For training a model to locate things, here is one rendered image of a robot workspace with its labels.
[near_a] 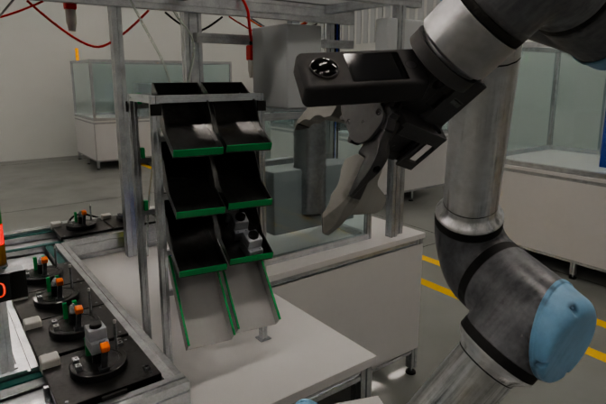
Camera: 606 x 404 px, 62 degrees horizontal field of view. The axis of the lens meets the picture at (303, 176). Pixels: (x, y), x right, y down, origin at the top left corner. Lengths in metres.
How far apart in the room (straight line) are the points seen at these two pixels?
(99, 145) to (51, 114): 2.17
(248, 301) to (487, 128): 1.07
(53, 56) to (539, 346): 11.60
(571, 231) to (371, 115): 4.43
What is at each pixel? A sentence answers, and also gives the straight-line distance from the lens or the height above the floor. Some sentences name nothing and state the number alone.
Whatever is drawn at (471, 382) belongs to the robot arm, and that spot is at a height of 1.32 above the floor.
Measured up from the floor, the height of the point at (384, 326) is 0.39.
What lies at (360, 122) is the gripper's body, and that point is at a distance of 0.49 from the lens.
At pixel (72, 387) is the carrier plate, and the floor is 0.97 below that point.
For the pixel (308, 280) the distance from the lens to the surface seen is 2.38.
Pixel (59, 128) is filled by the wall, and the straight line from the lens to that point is 11.99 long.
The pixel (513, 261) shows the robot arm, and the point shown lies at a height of 1.47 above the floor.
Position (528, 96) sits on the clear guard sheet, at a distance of 4.95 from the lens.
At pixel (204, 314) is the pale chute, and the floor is 1.05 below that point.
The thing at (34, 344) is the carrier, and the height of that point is 0.97.
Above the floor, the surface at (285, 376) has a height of 0.86.
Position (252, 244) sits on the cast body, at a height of 1.24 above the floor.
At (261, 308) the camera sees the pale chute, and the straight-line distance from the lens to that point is 1.56.
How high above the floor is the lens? 1.71
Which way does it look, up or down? 11 degrees down
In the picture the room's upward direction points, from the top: straight up
